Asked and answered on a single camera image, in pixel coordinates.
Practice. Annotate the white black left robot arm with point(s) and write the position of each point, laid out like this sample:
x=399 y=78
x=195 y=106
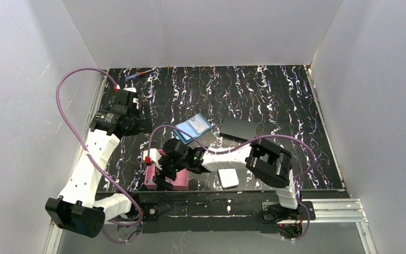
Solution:
x=76 y=208

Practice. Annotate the silver VIP credit card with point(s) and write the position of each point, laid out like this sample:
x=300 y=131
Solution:
x=199 y=125

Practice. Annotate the pink plastic tray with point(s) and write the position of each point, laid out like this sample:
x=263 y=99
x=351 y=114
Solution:
x=156 y=178

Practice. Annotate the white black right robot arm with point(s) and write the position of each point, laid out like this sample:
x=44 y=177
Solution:
x=266 y=160

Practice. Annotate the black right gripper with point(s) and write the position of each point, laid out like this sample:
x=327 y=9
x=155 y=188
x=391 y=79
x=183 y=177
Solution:
x=164 y=168

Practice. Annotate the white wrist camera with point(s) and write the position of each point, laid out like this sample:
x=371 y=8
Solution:
x=127 y=97
x=152 y=157

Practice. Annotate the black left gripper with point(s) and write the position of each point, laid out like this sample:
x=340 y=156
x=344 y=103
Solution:
x=132 y=114

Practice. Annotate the white small box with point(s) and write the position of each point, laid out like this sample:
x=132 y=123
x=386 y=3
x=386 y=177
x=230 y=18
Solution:
x=228 y=178

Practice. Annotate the blue leather card holder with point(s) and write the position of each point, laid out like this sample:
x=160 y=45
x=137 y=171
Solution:
x=187 y=128

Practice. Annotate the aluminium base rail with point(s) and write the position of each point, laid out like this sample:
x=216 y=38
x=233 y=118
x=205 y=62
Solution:
x=229 y=226

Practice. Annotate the blue red handled screwdriver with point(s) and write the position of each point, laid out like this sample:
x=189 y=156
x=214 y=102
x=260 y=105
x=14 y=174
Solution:
x=137 y=75

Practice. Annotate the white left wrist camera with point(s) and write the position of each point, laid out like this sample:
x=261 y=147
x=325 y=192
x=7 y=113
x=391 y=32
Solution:
x=127 y=97

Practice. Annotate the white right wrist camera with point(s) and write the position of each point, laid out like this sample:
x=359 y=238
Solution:
x=152 y=157

